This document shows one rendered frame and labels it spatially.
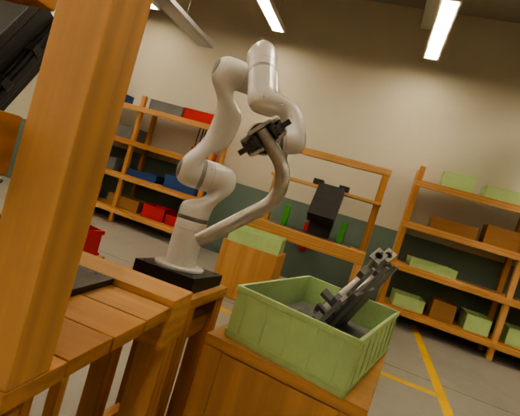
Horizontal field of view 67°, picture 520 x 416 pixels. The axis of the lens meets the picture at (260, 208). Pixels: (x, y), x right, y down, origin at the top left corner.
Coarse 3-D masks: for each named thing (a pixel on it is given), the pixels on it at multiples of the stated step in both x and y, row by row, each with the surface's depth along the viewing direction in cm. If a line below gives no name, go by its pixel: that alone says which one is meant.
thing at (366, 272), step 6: (360, 270) 123; (366, 270) 123; (372, 270) 122; (360, 276) 124; (366, 276) 122; (360, 282) 123; (354, 288) 123; (348, 294) 124; (342, 300) 116; (336, 306) 115; (330, 312) 116; (324, 318) 116
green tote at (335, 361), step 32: (256, 288) 136; (288, 288) 160; (320, 288) 176; (256, 320) 122; (288, 320) 117; (352, 320) 167; (384, 320) 137; (288, 352) 116; (320, 352) 112; (352, 352) 107; (384, 352) 155; (320, 384) 111; (352, 384) 113
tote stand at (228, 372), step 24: (216, 336) 124; (216, 360) 123; (240, 360) 120; (264, 360) 118; (192, 384) 126; (216, 384) 123; (240, 384) 120; (264, 384) 117; (288, 384) 114; (312, 384) 112; (360, 384) 121; (192, 408) 125; (216, 408) 122; (240, 408) 119; (264, 408) 116; (288, 408) 114; (312, 408) 111; (336, 408) 109; (360, 408) 106
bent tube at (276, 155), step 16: (256, 128) 78; (272, 144) 79; (272, 160) 80; (288, 176) 80; (272, 192) 80; (256, 208) 80; (272, 208) 81; (224, 224) 81; (240, 224) 81; (208, 240) 81
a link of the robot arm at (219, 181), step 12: (216, 168) 149; (228, 168) 152; (204, 180) 147; (216, 180) 148; (228, 180) 150; (216, 192) 150; (228, 192) 151; (192, 204) 147; (204, 204) 147; (216, 204) 152; (180, 216) 148; (192, 216) 146; (204, 216) 148
